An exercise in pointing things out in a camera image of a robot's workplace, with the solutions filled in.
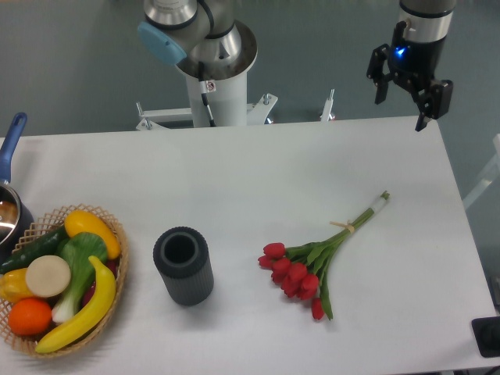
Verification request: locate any red tulip bouquet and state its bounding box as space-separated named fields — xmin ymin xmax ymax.
xmin=258 ymin=191 xmax=391 ymax=320

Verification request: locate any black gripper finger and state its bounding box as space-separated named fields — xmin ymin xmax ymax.
xmin=414 ymin=80 xmax=453 ymax=132
xmin=366 ymin=44 xmax=392 ymax=105

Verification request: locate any black device at table edge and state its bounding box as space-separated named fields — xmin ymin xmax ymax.
xmin=471 ymin=316 xmax=500 ymax=358

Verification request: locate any beige round disc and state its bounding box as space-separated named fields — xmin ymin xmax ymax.
xmin=25 ymin=255 xmax=71 ymax=298

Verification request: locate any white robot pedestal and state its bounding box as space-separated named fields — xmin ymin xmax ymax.
xmin=138 ymin=20 xmax=278 ymax=128

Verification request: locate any white frame at right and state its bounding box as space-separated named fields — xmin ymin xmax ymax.
xmin=462 ymin=134 xmax=499 ymax=210

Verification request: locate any dark grey ribbed vase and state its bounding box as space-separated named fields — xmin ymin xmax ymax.
xmin=153 ymin=227 xmax=214 ymax=306

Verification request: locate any orange fruit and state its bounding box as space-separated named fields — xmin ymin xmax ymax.
xmin=8 ymin=298 xmax=52 ymax=336

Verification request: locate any green cucumber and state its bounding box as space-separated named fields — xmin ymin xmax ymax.
xmin=1 ymin=226 xmax=69 ymax=275

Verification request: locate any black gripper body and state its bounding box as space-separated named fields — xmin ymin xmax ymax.
xmin=388 ymin=36 xmax=446 ymax=93

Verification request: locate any red fruit in basket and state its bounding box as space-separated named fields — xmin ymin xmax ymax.
xmin=80 ymin=260 xmax=117 ymax=308

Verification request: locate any yellow bell pepper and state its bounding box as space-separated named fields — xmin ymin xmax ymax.
xmin=1 ymin=268 xmax=35 ymax=303

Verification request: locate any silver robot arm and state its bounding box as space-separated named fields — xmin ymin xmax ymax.
xmin=366 ymin=1 xmax=456 ymax=132

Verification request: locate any blue handled saucepan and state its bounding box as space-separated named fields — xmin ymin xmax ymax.
xmin=1 ymin=112 xmax=34 ymax=263

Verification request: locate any woven wicker basket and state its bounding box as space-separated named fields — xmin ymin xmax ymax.
xmin=1 ymin=204 xmax=129 ymax=359

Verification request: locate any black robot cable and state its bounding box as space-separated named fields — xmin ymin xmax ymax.
xmin=197 ymin=60 xmax=217 ymax=128

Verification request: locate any green bok choy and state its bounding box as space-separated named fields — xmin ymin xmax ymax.
xmin=52 ymin=232 xmax=108 ymax=325

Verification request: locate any yellow banana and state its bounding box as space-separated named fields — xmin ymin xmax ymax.
xmin=35 ymin=255 xmax=116 ymax=354

